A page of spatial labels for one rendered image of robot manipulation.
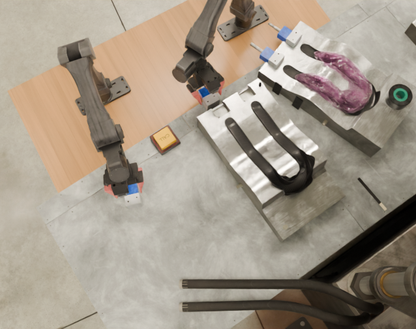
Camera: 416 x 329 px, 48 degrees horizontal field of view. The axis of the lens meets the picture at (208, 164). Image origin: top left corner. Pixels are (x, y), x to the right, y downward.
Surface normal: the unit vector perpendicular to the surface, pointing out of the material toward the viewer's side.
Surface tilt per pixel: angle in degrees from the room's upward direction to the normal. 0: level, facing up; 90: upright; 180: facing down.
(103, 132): 22
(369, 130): 0
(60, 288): 0
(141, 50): 0
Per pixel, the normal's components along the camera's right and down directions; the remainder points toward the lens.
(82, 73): 0.12, 0.10
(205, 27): -0.37, 0.29
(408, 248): -0.01, -0.27
